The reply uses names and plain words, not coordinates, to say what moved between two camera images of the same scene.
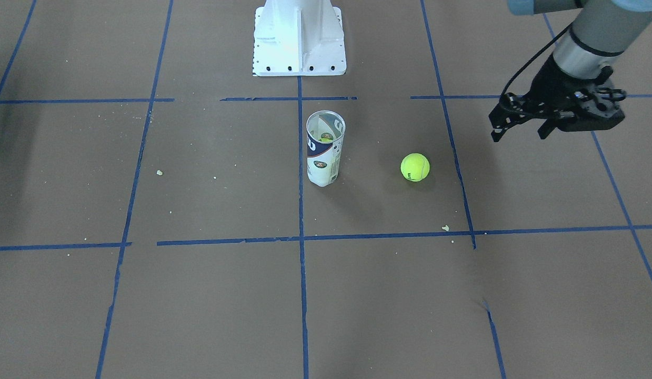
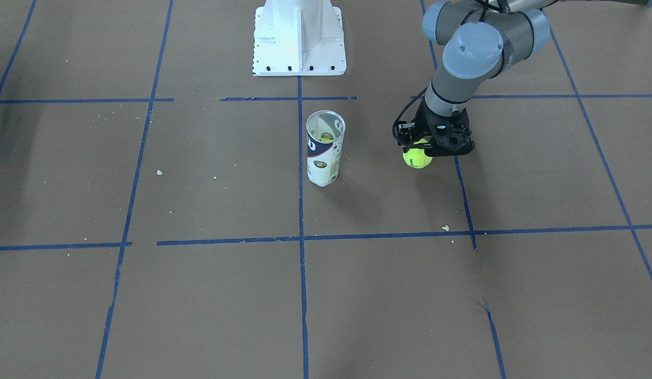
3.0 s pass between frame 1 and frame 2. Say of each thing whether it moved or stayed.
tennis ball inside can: stayed
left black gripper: moved
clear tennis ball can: stayed
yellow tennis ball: moved
